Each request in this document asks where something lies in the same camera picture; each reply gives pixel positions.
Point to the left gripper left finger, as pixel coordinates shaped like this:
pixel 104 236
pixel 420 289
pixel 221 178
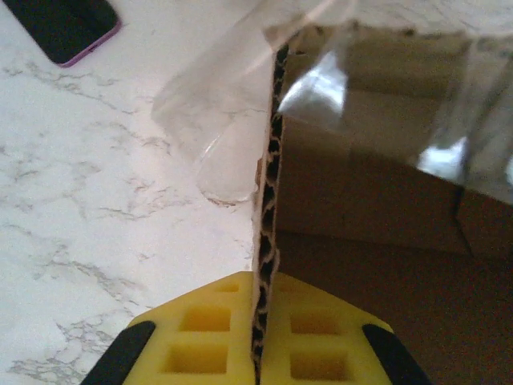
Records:
pixel 200 341

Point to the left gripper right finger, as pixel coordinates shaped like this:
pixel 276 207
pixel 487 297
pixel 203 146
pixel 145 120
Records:
pixel 320 349

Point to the taped squat cardboard box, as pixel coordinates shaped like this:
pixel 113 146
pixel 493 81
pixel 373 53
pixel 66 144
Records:
pixel 360 200

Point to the black smartphone purple case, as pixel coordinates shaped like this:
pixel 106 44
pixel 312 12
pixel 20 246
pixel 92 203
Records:
pixel 60 28

